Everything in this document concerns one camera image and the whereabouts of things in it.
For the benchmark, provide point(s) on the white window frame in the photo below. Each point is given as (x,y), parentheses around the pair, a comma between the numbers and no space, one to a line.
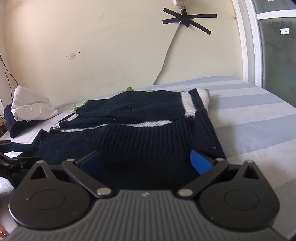
(252,46)

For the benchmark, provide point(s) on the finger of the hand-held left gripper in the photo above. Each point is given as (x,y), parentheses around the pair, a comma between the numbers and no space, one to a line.
(16,165)
(7,146)

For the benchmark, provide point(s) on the white window sticker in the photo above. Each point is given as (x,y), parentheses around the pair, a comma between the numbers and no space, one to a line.
(285,31)

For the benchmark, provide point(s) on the white crumpled cloth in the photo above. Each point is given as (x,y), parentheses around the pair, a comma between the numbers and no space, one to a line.
(30,104)

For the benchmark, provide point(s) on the navy green striped knit sweater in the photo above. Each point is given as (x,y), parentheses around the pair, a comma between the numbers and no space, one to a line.
(138,139)

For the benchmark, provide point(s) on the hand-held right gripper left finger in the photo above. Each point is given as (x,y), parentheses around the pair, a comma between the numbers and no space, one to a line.
(89,162)

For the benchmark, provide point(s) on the dark cloth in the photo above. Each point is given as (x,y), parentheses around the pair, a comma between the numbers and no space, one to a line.
(13,129)

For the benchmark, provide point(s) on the white power adapter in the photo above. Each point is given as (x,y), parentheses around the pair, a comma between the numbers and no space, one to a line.
(179,2)

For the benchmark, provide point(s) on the pink wall sticker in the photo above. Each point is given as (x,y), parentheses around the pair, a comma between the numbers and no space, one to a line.
(73,55)

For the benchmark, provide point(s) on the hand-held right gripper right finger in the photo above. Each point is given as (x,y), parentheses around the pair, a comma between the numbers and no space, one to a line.
(200,162)

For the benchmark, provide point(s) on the black tape cross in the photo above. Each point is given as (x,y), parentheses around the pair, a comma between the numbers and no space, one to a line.
(185,19)

